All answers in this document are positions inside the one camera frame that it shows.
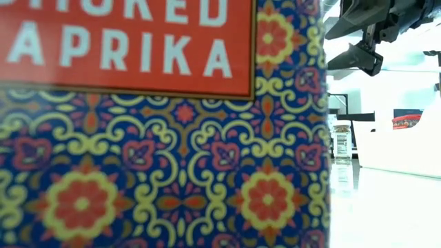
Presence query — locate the white plastic bin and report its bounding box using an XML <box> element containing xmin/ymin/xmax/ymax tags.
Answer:
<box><xmin>353</xmin><ymin>99</ymin><xmax>441</xmax><ymax>178</ymax></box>

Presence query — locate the black monitor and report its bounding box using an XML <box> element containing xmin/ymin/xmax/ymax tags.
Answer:
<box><xmin>336</xmin><ymin>112</ymin><xmax>376</xmax><ymax>149</ymax></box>

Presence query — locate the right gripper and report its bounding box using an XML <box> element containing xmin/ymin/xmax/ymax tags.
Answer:
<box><xmin>325</xmin><ymin>0</ymin><xmax>428</xmax><ymax>77</ymax></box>

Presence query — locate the white-lid bagel seasoning jar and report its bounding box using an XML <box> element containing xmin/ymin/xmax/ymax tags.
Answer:
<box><xmin>332</xmin><ymin>124</ymin><xmax>353</xmax><ymax>160</ymax></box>

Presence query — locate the red smoked paprika tin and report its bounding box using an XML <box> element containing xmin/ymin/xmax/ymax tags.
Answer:
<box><xmin>391</xmin><ymin>113</ymin><xmax>423</xmax><ymax>131</ymax></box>
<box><xmin>0</xmin><ymin>0</ymin><xmax>331</xmax><ymax>248</ymax></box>

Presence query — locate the black metal frame stand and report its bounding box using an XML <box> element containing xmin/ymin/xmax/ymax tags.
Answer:
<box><xmin>327</xmin><ymin>92</ymin><xmax>349</xmax><ymax>116</ymax></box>

